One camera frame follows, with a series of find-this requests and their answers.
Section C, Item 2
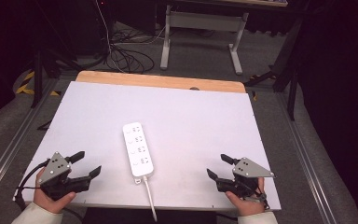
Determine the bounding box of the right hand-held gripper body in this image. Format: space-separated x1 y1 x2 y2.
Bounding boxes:
216 157 276 200

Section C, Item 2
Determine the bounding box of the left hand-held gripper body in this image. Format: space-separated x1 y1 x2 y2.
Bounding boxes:
37 151 92 202

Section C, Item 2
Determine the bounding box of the white power strip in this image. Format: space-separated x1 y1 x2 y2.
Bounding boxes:
122 121 155 185

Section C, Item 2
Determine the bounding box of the person's left hand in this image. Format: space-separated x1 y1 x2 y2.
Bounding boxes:
33 169 76 215

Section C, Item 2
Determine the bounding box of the person's right hand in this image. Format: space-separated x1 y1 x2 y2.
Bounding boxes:
224 176 267 217

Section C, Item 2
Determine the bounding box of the white cover board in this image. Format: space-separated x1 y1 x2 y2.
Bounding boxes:
13 81 282 212

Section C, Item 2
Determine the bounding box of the yellow black floor tape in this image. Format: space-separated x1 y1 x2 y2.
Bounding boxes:
15 70 61 97

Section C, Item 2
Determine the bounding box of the black metal stand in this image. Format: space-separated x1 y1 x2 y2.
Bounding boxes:
31 46 85 109
244 17 304 121

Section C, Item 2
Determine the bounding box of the wooden table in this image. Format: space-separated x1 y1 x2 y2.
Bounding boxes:
75 70 247 94

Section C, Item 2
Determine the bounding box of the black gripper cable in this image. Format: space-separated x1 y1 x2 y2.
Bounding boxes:
14 158 51 213

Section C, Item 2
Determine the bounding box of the aluminium floor rail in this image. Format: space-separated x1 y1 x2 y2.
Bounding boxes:
275 92 335 224
0 77 61 200

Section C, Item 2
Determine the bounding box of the white power strip cable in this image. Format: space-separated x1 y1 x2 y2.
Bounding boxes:
142 175 158 223

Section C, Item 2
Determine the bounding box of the bundle of black floor cables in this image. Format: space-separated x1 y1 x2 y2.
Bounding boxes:
104 29 156 75

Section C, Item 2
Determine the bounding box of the thin white floor cable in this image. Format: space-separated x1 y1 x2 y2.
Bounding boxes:
94 0 166 73

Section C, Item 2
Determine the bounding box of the grey metal desk frame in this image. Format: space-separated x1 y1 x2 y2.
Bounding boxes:
159 4 250 76

